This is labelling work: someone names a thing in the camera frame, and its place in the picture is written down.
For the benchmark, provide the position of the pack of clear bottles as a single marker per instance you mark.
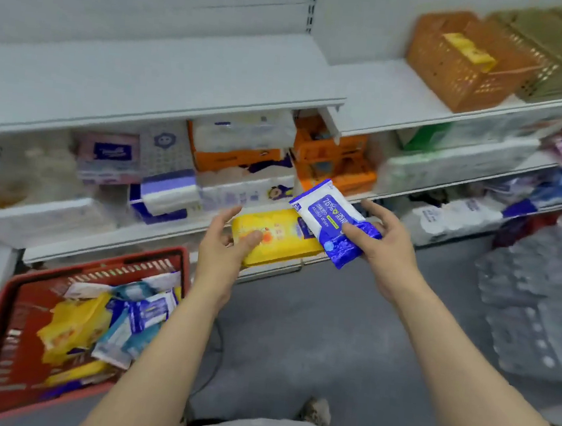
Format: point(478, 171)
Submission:
point(540, 295)

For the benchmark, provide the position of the red plastic shopping basket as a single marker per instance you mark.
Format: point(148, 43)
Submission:
point(30, 295)

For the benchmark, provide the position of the white purple dotted tissue pack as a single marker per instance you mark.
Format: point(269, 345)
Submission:
point(168, 147)

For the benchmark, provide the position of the person's left hand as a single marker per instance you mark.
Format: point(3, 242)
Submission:
point(216, 263)

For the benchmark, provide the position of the green and white tissue pack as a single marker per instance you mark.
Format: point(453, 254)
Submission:
point(454, 162)

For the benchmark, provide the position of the person's left forearm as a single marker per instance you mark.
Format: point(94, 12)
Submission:
point(146, 376)

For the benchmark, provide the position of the white bag blue print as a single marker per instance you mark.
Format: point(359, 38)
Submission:
point(448, 221)

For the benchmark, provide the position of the leopard print shoe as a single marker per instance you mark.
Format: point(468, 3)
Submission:
point(314, 412)

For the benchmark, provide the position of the dark blue packets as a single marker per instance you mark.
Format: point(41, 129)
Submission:
point(321, 209)

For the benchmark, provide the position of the white wrapped paper pack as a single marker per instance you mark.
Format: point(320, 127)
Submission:
point(244, 130)

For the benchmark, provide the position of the pink tissue pack blue label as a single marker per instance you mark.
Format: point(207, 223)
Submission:
point(108, 156)

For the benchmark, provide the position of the person's right hand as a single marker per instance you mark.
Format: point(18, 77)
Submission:
point(395, 261)

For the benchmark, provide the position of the person's right forearm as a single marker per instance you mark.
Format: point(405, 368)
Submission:
point(482, 388)

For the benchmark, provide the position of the purple and white tissue pack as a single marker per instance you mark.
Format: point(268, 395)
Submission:
point(171, 195)

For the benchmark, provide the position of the orange white paper roll pack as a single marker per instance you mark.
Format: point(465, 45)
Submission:
point(236, 164)

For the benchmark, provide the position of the orange plastic basket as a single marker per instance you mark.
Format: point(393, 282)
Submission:
point(447, 82)

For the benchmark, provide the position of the large white paper roll pack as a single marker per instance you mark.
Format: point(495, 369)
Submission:
point(39, 207)

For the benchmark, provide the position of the pile of wipe packets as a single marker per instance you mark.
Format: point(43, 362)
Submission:
point(72, 324)

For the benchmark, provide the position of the red pack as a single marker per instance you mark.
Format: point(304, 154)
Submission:
point(522, 231)

